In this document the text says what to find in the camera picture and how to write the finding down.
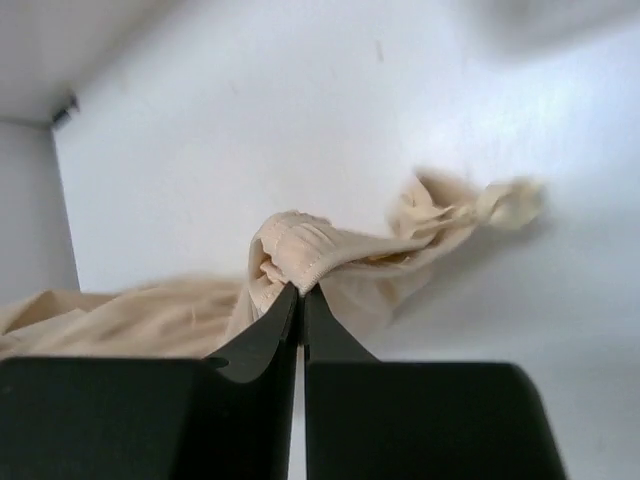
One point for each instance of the black corner bracket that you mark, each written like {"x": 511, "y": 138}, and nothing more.
{"x": 65, "y": 110}

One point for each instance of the beige trousers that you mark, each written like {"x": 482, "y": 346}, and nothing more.
{"x": 365, "y": 278}

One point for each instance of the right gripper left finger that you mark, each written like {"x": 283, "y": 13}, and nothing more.
{"x": 225, "y": 416}

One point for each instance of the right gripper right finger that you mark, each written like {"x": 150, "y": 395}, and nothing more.
{"x": 370, "y": 419}

